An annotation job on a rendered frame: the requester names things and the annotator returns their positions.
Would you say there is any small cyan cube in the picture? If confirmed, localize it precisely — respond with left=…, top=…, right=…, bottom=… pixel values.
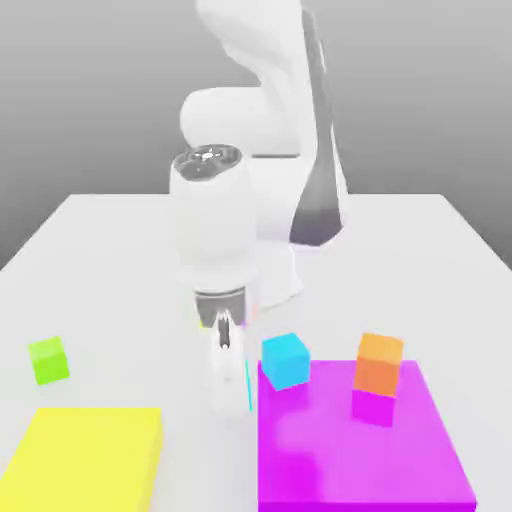
left=261, top=331, right=312, bottom=393

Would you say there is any large magenta box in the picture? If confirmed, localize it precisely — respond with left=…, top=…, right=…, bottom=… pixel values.
left=256, top=359, right=480, bottom=512

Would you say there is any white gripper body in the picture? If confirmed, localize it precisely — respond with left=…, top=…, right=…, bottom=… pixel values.
left=209, top=339, right=254, bottom=418

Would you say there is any small orange cube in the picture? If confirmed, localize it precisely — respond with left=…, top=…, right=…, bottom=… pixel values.
left=353, top=331, right=406, bottom=398

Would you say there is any large yellow box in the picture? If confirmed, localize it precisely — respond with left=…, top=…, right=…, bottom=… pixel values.
left=0, top=406, right=165, bottom=512

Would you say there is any small magenta cube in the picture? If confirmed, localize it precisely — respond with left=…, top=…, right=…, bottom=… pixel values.
left=351, top=389, right=398, bottom=429

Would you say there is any small green cube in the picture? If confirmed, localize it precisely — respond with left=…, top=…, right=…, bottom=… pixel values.
left=28, top=335, right=71, bottom=387

